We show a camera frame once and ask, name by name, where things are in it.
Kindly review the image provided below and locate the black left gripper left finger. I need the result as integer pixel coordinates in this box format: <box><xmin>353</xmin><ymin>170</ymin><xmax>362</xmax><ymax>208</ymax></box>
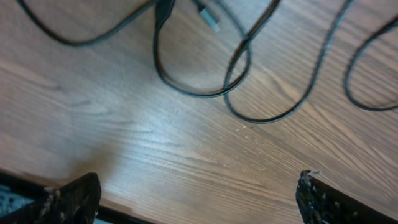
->
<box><xmin>1</xmin><ymin>172</ymin><xmax>101</xmax><ymax>224</ymax></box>

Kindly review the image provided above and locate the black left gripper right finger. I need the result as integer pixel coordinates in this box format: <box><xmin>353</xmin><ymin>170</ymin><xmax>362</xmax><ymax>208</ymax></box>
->
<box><xmin>295</xmin><ymin>170</ymin><xmax>397</xmax><ymax>224</ymax></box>

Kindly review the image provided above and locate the thin black USB-A cable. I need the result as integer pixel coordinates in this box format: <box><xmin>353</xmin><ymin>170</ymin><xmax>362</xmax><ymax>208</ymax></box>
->
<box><xmin>17</xmin><ymin>0</ymin><xmax>280</xmax><ymax>99</ymax></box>

